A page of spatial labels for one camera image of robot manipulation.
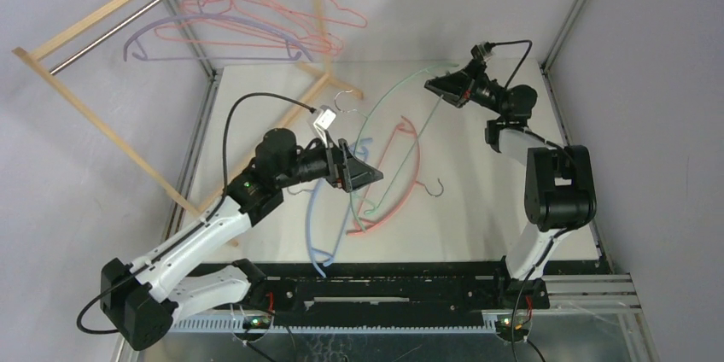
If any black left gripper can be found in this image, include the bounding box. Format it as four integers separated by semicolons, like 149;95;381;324
276;130;382;193

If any blue plastic hanger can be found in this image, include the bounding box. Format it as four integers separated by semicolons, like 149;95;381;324
305;137;375;278

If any green plastic hanger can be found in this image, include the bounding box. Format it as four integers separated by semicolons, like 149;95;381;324
333;62;460;233

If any pink notched hanger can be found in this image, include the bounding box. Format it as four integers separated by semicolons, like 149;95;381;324
152;0;332;61

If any purple plastic hanger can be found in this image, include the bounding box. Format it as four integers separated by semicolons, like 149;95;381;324
122;12;313;62

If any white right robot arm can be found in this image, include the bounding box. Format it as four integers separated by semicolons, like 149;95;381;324
424;60;597;307

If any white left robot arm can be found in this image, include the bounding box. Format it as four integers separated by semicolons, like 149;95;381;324
100;129;383;351

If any pink curved plastic hanger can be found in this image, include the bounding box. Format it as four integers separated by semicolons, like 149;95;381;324
345;115;444;236

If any metal rack hanging rod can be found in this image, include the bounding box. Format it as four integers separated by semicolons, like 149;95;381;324
32;0;168;76

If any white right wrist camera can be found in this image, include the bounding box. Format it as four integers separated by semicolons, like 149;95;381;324
470;42;496;61

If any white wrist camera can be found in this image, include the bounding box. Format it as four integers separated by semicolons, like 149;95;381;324
309;105;337;147
470;42;496;61

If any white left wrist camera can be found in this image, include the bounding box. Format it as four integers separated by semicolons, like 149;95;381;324
309;105;337;147

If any wooden clothes rack frame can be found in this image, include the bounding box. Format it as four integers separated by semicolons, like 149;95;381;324
12;0;365;248

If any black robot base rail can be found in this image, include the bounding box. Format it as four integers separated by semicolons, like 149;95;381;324
155;260;612;330

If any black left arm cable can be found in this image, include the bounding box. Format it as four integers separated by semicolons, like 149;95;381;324
76;92;318;336

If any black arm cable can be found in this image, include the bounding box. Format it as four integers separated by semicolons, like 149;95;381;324
486;38;598;293
76;92;318;336

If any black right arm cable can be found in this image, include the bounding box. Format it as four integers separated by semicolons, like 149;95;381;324
486;38;598;293

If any right aluminium frame post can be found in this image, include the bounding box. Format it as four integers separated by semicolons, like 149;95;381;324
540;0;590;75

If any aluminium frame post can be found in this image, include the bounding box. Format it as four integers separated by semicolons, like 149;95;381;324
540;0;590;75
163;0;217;83

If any left aluminium frame post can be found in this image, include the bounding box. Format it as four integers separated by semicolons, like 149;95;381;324
163;0;217;83

